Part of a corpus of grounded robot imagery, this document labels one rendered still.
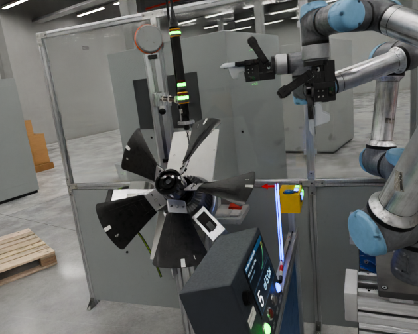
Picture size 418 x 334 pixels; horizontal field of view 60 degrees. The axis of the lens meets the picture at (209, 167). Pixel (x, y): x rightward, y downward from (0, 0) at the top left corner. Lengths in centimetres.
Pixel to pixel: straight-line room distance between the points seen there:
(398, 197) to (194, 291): 48
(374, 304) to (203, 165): 104
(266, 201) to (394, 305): 125
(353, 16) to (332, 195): 135
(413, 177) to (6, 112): 669
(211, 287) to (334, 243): 167
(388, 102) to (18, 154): 634
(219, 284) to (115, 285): 234
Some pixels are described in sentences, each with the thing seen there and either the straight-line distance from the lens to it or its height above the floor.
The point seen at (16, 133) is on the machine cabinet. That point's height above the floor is 112.
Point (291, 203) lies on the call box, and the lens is 170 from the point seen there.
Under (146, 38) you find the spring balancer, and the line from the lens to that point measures 218.
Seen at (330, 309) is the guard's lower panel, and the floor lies 16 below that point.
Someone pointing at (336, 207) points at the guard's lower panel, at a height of 83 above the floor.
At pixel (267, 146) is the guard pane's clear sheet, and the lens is 216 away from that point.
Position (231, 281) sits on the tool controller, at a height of 125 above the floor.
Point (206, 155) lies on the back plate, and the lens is 185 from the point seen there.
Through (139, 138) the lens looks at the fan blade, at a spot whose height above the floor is 139.
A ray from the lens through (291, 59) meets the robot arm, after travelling 142.
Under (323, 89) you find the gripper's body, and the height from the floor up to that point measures 155.
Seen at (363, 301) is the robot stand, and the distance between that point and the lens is 115.
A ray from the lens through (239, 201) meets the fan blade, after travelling 139.
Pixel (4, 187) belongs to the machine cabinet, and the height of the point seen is 26.
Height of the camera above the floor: 160
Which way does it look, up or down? 13 degrees down
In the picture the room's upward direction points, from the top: 6 degrees counter-clockwise
